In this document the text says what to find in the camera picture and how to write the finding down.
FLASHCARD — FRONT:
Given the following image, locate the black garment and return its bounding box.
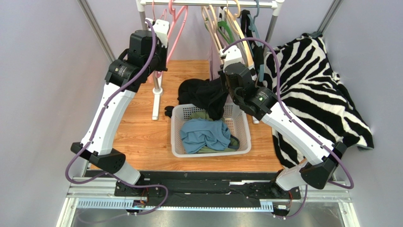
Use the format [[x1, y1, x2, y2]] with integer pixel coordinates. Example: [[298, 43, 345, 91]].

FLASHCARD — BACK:
[[177, 79, 228, 120]]

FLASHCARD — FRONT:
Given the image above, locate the thick pink plastic hanger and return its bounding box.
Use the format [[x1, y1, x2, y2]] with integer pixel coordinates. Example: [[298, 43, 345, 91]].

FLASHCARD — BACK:
[[158, 0, 189, 64]]

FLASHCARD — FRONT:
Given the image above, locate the beige wooden hanger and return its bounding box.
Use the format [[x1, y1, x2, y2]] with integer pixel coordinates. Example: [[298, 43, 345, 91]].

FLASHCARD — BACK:
[[201, 5, 223, 54]]

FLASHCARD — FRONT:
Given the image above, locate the blue tank top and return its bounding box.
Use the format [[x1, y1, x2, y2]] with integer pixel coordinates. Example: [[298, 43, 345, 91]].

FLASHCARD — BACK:
[[180, 118, 232, 155]]

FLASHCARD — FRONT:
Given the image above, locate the mauve tank top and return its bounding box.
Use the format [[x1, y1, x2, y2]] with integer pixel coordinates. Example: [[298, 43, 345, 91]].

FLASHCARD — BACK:
[[208, 38, 232, 103]]

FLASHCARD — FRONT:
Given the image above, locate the green hanger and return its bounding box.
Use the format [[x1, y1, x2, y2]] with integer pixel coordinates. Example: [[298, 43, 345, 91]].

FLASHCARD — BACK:
[[217, 20, 235, 44]]

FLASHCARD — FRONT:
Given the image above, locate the thin pink wire hanger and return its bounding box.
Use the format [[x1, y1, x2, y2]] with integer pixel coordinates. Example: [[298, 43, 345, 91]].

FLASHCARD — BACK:
[[151, 0, 167, 21]]

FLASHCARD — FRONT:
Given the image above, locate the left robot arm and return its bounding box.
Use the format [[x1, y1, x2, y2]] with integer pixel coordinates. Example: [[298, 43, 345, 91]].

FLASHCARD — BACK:
[[70, 30, 168, 192]]

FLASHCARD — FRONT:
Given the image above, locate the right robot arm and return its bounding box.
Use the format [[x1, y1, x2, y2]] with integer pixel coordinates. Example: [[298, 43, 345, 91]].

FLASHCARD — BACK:
[[218, 62, 347, 191]]

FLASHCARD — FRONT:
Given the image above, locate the cream hanger with striped top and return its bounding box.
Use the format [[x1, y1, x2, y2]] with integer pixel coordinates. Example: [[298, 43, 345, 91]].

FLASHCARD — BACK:
[[217, 0, 259, 76]]

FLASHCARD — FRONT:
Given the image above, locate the black tank top on right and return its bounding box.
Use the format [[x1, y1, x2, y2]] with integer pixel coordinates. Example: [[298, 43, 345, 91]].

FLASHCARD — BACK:
[[240, 9, 268, 87]]

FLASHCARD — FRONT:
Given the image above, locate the grey-blue hanger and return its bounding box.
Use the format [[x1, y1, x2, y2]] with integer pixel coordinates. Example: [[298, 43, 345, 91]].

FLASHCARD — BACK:
[[247, 0, 264, 82]]

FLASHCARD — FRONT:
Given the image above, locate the white plastic laundry basket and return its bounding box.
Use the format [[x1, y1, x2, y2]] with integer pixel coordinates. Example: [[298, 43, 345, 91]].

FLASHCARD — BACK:
[[171, 103, 252, 158]]

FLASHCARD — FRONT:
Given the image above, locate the metal clothes rack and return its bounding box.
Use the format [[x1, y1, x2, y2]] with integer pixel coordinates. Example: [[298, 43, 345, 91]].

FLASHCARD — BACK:
[[135, 0, 286, 124]]

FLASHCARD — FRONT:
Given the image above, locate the zebra print blanket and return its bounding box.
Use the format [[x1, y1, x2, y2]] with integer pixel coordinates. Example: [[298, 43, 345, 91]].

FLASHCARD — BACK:
[[258, 34, 374, 150]]

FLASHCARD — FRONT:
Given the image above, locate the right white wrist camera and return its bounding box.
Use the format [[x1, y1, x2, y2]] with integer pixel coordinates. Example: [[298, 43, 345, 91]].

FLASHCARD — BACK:
[[219, 45, 243, 68]]

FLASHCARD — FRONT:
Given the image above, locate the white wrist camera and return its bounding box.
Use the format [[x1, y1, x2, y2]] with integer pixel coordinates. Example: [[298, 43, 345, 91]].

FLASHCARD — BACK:
[[146, 18, 170, 48], [219, 45, 243, 68]]

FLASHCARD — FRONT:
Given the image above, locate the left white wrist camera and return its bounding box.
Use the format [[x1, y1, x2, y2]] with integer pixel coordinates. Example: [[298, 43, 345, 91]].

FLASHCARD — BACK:
[[146, 18, 170, 48]]

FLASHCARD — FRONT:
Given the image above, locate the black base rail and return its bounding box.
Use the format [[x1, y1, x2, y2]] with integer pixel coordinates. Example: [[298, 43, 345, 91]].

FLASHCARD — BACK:
[[85, 170, 303, 210]]

